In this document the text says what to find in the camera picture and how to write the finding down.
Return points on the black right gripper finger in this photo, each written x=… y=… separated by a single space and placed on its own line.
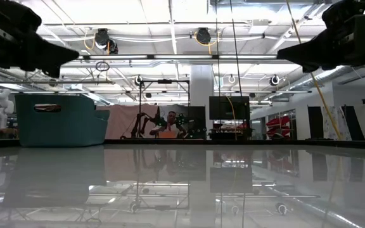
x=309 y=52

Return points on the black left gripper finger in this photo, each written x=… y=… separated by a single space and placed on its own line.
x=55 y=55

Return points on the red microwave popcorn bag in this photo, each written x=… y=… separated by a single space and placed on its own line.
x=47 y=108

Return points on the black lab robot arm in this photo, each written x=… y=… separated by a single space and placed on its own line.
x=184 y=120
x=138 y=123

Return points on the teal plastic basket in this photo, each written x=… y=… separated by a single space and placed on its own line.
x=59 y=126

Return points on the black standing panel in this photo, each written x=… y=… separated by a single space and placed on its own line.
x=315 y=123
x=355 y=126

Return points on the red storage shelf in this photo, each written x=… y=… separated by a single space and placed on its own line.
x=279 y=122

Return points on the white marbled panel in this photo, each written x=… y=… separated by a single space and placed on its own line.
x=336 y=123

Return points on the pink partition panel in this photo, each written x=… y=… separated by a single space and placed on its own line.
x=119 y=115

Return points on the black monitor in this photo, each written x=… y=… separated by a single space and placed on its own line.
x=229 y=107

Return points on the cluttered black table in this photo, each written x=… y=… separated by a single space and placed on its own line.
x=230 y=133

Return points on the black partition panel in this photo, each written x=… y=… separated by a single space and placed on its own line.
x=200 y=114

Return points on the person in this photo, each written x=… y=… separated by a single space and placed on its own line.
x=170 y=118

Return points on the grey partition panel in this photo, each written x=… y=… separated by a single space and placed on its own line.
x=182 y=109

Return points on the orange box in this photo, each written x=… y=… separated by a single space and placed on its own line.
x=168 y=135

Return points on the silver ventilation duct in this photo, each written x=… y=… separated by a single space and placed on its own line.
x=328 y=77

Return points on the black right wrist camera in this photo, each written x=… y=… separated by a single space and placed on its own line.
x=344 y=16

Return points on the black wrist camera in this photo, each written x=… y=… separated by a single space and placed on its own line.
x=21 y=17
x=344 y=16

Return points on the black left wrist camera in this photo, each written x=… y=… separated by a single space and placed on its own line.
x=21 y=17

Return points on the black lab rig frame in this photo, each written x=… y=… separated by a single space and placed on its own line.
x=165 y=81

